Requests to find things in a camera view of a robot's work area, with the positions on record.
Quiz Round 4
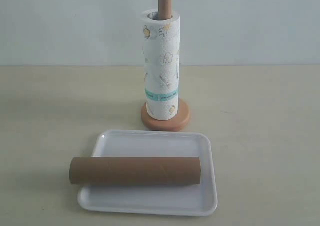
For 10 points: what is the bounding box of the wooden paper towel holder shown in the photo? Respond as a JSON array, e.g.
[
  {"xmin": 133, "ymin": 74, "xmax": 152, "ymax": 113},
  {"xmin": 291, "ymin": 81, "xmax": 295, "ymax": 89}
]
[{"xmin": 141, "ymin": 0, "xmax": 191, "ymax": 131}]

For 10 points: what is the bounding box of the brown cardboard tube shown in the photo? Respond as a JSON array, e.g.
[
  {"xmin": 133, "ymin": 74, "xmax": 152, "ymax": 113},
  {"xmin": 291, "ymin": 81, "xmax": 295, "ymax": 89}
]
[{"xmin": 69, "ymin": 157, "xmax": 201, "ymax": 186}]

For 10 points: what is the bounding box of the white rectangular plastic tray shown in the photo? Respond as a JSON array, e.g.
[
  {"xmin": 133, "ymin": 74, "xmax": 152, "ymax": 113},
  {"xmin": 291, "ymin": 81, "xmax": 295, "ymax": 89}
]
[{"xmin": 77, "ymin": 130, "xmax": 218, "ymax": 216}]

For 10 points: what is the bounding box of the printed white paper towel roll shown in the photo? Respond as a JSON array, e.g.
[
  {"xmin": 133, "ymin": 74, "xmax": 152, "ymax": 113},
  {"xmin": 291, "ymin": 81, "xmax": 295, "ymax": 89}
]
[{"xmin": 141, "ymin": 9, "xmax": 180, "ymax": 120}]

